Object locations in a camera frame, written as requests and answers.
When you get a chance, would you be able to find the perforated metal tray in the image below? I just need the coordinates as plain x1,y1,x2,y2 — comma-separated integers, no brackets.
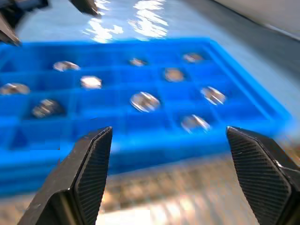
0,131,300,225

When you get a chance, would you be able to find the blue compartment tray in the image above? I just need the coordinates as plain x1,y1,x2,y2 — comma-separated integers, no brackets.
0,36,293,197

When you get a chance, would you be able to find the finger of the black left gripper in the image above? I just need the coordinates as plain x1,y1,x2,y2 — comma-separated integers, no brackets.
69,0,102,17
0,11,22,46

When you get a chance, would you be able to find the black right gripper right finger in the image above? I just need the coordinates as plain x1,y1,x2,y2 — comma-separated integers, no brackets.
225,126,300,225

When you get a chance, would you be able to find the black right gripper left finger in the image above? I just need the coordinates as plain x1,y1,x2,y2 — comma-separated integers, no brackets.
17,127,113,225

